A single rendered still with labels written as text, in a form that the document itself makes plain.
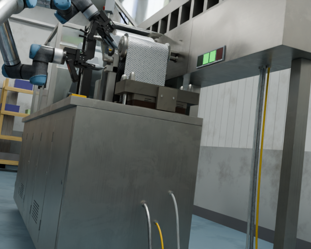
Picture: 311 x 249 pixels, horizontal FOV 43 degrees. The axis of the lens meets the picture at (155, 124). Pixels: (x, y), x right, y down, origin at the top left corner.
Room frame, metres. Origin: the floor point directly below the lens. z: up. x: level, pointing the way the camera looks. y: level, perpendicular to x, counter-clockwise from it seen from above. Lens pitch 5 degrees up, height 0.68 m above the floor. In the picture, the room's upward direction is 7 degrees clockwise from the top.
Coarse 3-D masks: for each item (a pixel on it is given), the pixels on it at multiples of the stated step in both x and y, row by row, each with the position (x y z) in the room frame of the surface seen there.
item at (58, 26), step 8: (64, 24) 2.93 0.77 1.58; (72, 24) 2.95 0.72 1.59; (48, 40) 3.41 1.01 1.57; (56, 40) 2.92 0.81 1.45; (56, 64) 2.93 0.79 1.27; (40, 88) 3.45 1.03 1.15; (40, 96) 3.46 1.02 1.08; (48, 96) 2.92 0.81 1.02; (32, 104) 3.99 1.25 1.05; (48, 104) 2.92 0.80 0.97
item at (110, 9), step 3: (108, 0) 2.60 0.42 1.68; (111, 0) 2.60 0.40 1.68; (114, 0) 2.64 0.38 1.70; (108, 3) 2.60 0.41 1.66; (111, 3) 2.60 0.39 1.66; (114, 3) 2.66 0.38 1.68; (105, 6) 2.61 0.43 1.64; (108, 6) 2.60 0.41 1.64; (111, 6) 2.60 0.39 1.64; (105, 9) 2.61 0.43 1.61; (108, 9) 2.60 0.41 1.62; (111, 9) 2.60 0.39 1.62; (111, 12) 2.63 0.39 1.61
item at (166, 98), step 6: (162, 90) 1.92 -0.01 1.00; (168, 90) 1.93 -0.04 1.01; (174, 90) 1.94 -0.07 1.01; (156, 96) 1.92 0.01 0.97; (162, 96) 1.91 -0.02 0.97; (168, 96) 1.93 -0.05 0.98; (174, 96) 1.94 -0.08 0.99; (156, 102) 1.92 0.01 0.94; (162, 102) 1.92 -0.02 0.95; (168, 102) 1.93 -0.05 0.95; (174, 102) 1.94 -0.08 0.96; (156, 108) 1.91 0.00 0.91; (162, 108) 1.92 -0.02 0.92; (168, 108) 1.93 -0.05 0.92; (174, 108) 1.94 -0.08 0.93
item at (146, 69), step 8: (128, 56) 2.07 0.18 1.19; (136, 56) 2.08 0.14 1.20; (144, 56) 2.10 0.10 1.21; (128, 64) 2.07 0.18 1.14; (136, 64) 2.09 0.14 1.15; (144, 64) 2.10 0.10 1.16; (152, 64) 2.12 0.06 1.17; (160, 64) 2.14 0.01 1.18; (128, 72) 2.07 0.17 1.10; (136, 72) 2.09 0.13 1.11; (144, 72) 2.11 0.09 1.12; (152, 72) 2.12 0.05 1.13; (160, 72) 2.14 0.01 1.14; (136, 80) 2.09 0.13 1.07; (144, 80) 2.11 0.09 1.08; (152, 80) 2.13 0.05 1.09; (160, 80) 2.14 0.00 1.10
